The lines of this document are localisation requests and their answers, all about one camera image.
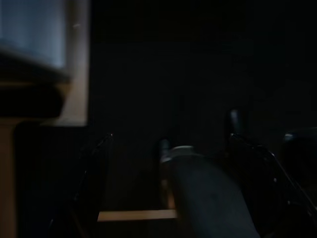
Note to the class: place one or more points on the wooden frame post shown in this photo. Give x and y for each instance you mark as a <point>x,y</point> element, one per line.
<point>78,62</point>

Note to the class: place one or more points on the wooden slat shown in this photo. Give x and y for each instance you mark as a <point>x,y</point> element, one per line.
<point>136,215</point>

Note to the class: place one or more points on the pale grey panel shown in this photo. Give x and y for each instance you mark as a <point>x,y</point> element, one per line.
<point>32,27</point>

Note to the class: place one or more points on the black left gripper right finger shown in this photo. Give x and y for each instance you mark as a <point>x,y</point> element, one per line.
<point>272,203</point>

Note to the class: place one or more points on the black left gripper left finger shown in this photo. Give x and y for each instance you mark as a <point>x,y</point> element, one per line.
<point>86,198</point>

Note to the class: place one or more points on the black rounded cushion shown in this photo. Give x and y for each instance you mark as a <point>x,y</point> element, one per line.
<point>29,101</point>

